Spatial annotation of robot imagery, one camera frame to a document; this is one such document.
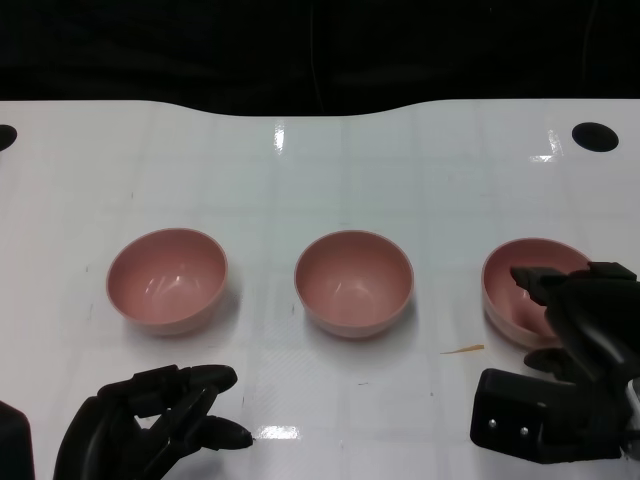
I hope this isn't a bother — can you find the thin hanging background cable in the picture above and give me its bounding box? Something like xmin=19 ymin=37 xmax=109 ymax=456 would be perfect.
xmin=307 ymin=0 xmax=329 ymax=115

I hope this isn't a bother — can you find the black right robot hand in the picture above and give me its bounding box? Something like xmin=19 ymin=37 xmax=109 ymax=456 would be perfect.
xmin=509 ymin=259 xmax=640 ymax=401

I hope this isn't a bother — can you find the black left wrist camera housing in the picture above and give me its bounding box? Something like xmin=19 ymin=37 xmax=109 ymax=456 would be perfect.
xmin=0 ymin=399 xmax=36 ymax=480

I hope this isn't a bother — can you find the black right wrist camera housing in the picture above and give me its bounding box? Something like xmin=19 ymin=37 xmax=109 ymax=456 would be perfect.
xmin=469 ymin=368 xmax=626 ymax=466

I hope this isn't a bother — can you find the pink plastic bowl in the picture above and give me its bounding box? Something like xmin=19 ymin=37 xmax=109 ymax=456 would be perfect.
xmin=481 ymin=236 xmax=599 ymax=350
xmin=293 ymin=229 xmax=416 ymax=340
xmin=105 ymin=227 xmax=230 ymax=337

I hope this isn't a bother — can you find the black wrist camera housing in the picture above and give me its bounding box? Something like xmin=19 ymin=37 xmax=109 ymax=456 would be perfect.
xmin=0 ymin=399 xmax=36 ymax=480
xmin=469 ymin=368 xmax=626 ymax=466

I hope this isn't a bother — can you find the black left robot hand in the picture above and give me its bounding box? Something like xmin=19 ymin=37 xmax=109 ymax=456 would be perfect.
xmin=53 ymin=363 xmax=254 ymax=480

